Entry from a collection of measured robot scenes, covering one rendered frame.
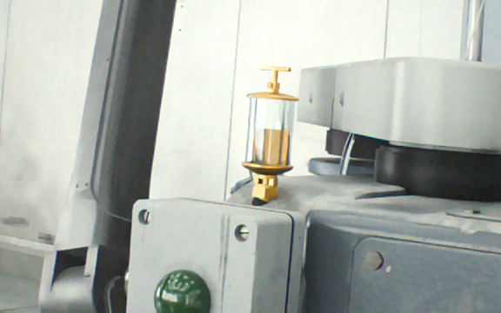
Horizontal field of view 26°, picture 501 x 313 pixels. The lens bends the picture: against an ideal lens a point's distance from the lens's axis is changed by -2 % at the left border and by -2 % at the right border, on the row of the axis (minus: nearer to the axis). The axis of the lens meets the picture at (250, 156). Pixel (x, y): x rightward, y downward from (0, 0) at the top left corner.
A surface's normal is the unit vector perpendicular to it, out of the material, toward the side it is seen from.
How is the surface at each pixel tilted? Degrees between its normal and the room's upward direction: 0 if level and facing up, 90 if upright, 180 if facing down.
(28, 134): 90
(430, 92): 90
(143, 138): 77
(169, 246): 90
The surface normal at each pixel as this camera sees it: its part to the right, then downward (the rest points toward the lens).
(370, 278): -0.55, 0.00
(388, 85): -0.98, -0.07
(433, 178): -0.31, 0.03
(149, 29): 0.71, -0.17
